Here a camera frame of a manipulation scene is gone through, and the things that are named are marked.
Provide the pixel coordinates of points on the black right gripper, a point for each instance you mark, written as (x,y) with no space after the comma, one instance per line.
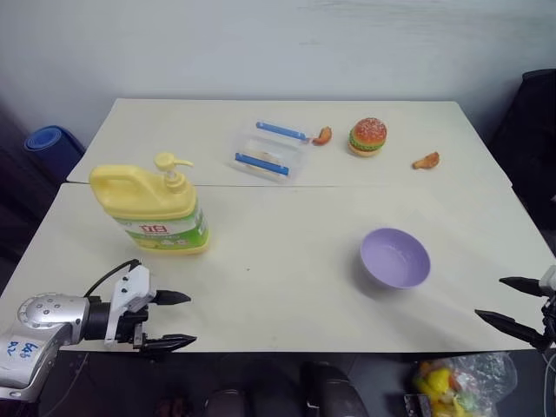
(550,321)

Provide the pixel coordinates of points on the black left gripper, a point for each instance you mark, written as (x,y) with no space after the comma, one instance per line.
(130,326)

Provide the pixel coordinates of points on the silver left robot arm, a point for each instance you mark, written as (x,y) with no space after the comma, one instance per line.
(41,323)

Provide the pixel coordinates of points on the yellow detergent bottle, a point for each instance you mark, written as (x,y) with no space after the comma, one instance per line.
(147,204)

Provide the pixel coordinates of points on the purple plastic bowl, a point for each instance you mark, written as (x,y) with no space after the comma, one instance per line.
(393,260)

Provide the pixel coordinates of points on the clear plastic bag of toys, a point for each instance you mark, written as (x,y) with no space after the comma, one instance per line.
(469,382)

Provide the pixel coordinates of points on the small dark rounded shape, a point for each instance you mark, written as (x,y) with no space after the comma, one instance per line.
(226,404)

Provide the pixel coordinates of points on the black chair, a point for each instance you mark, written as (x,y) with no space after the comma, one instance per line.
(530,165)

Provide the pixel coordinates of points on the black white patterned box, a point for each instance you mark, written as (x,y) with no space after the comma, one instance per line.
(417,406)

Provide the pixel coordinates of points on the orange toy food piece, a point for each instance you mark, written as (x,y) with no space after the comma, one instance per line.
(322,137)
(427,161)

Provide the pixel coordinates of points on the large dark rounded shape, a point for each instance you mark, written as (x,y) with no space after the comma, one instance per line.
(330,391)

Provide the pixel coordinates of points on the clear container with blue clips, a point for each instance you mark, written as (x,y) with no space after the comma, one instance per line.
(267,154)

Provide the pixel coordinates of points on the blue rolled foam mat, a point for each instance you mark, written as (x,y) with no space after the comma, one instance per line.
(50,139)

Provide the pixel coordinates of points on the toy hamburger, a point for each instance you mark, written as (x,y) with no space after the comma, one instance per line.
(367,137)

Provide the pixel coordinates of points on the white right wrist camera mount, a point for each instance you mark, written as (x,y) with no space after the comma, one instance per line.
(550,277)

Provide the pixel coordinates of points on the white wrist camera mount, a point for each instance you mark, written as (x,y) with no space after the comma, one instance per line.
(130,286)
(550,277)

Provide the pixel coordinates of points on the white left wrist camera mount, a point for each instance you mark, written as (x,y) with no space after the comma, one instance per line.
(130,286)

